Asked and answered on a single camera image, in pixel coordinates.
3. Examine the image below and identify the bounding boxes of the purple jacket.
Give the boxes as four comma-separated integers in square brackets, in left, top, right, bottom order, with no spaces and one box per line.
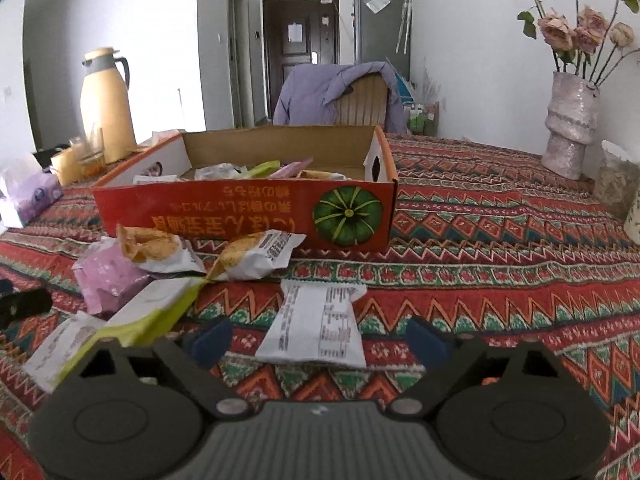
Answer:
[272,61,412,135]

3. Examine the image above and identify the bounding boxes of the glass jar with paper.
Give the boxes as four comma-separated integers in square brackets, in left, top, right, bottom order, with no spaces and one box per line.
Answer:
[592,140,640,218]

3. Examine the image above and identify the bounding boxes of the wooden chair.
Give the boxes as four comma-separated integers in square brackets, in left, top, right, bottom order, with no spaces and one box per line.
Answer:
[334,74,391,127]

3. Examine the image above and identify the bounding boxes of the dried pink roses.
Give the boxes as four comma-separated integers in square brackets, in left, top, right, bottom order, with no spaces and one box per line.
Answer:
[500,0,640,86]

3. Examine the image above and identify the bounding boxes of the grey refrigerator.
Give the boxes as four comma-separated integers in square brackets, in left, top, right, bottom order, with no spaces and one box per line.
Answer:
[353,0,412,78]

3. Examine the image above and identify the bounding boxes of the cream thermos jug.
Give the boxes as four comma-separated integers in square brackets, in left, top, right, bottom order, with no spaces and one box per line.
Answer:
[80,47,138,163]

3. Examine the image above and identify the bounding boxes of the orange print snack packet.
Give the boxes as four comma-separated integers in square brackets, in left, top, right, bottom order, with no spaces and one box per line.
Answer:
[207,230,307,281]
[116,225,206,275]

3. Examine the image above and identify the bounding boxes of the crumpled pale snack packet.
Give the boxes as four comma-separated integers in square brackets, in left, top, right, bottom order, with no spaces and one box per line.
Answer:
[192,162,248,181]

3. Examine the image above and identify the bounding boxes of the green cartons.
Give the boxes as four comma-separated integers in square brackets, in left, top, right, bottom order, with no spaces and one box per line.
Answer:
[407,101,441,136]

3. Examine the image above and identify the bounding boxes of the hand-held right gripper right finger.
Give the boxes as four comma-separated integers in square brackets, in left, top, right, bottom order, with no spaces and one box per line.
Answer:
[390,316,566,418]

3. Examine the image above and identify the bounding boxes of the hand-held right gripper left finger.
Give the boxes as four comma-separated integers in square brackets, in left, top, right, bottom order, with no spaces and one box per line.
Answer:
[75,319,253,418]

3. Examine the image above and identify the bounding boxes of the white umbrella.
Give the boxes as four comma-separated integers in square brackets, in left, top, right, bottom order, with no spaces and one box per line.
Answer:
[395,0,415,55]

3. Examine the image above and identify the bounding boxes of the glass cup with tea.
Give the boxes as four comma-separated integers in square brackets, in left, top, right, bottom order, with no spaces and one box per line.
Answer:
[70,127,107,178]

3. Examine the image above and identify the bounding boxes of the red cardboard box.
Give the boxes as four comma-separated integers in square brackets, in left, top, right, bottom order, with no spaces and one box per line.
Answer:
[92,125,399,256]

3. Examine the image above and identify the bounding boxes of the white side door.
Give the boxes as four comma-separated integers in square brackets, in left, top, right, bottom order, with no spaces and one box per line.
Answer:
[227,0,256,128]

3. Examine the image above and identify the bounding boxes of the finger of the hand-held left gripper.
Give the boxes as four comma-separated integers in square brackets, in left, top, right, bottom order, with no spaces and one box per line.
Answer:
[0,280,52,328]

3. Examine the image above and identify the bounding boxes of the speckled white vase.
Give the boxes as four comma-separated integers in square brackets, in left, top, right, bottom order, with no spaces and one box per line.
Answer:
[622,190,640,246]

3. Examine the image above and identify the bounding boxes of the pink ribbed vase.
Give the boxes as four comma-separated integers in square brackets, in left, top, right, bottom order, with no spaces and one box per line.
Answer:
[541,71,601,181]

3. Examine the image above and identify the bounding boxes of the orange white snack packet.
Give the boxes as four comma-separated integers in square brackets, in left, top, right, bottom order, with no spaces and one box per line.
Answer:
[297,170,358,182]

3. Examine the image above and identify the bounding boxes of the purple white tissue pack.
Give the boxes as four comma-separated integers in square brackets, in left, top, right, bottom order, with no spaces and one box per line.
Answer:
[0,152,65,228]

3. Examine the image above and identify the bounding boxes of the slim pink snack packet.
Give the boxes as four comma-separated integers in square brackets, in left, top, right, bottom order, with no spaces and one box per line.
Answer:
[270,157,315,179]

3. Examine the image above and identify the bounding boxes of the dark brown door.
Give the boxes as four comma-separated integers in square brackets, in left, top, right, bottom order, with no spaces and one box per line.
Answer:
[262,0,341,126]

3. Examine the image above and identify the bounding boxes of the cream mug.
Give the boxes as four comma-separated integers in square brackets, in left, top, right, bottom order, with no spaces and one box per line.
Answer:
[50,147,83,186]

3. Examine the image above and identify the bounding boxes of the small green snack packet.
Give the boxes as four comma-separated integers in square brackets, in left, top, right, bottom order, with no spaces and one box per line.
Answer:
[240,160,281,179]

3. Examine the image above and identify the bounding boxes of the green white snack packet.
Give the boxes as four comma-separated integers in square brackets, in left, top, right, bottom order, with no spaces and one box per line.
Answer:
[62,275,208,391]

